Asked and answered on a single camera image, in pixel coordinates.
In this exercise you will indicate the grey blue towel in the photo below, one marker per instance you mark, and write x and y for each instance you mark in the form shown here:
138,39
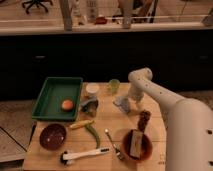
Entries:
122,103

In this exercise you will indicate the yellow corn cob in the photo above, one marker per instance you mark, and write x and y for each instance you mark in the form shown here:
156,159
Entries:
80,124

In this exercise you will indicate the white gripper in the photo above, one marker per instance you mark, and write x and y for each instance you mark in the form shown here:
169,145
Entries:
136,96

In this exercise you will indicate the black office chair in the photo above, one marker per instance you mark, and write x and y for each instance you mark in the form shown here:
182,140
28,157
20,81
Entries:
38,3

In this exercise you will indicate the orange peach fruit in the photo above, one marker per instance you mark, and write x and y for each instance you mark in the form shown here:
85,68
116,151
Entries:
67,105

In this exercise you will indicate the white dish brush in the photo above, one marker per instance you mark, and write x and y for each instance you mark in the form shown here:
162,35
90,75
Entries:
66,158

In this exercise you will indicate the red object on shelf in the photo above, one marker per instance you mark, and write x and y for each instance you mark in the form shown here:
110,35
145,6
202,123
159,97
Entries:
100,20

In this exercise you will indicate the black and white sponge block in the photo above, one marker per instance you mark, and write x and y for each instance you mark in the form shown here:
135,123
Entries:
136,143

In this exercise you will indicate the green plastic tray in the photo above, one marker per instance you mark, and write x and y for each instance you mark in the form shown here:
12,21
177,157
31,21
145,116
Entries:
54,92

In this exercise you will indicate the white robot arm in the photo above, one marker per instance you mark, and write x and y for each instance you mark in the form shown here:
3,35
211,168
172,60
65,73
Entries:
189,140

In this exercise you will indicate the grey metal can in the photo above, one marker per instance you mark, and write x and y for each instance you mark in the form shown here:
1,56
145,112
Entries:
89,106

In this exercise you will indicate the dark purple bowl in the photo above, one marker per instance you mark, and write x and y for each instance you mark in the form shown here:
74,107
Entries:
52,137

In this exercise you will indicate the green chili pepper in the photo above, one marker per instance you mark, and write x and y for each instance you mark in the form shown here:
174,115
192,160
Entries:
94,133

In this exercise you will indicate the green translucent cup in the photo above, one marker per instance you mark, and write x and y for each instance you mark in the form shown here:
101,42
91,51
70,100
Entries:
113,86

